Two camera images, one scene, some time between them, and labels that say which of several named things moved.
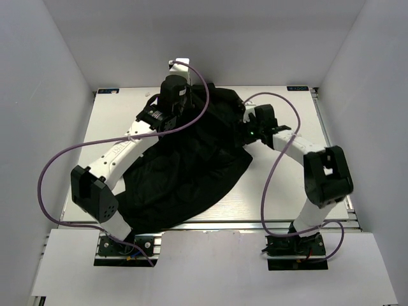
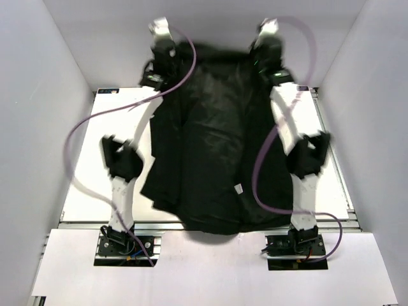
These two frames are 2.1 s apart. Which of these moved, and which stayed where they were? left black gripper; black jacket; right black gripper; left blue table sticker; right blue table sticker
Moved: right black gripper; left black gripper; black jacket
Stayed: left blue table sticker; right blue table sticker
